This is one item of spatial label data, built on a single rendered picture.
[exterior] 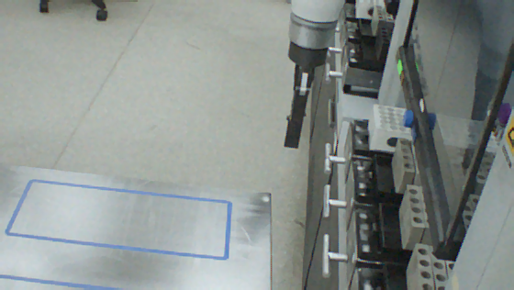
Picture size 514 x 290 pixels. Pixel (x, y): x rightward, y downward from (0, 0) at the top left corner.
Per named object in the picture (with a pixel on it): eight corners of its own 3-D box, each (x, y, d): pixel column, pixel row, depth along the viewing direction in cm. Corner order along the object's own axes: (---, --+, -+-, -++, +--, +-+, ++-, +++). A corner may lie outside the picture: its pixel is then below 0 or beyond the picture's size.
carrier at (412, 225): (415, 257, 107) (425, 228, 104) (403, 255, 107) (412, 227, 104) (409, 213, 117) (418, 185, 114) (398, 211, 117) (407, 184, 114)
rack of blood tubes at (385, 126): (498, 150, 143) (508, 125, 139) (508, 176, 134) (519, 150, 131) (366, 128, 143) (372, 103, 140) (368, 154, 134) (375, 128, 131)
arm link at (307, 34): (338, 9, 129) (332, 37, 132) (291, 1, 129) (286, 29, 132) (339, 27, 121) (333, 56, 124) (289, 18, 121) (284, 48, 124)
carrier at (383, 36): (385, 66, 167) (390, 44, 163) (377, 64, 167) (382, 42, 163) (382, 47, 176) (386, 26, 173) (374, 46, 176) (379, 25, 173)
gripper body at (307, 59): (329, 53, 124) (320, 96, 129) (329, 36, 132) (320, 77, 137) (289, 47, 124) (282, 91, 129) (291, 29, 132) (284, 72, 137)
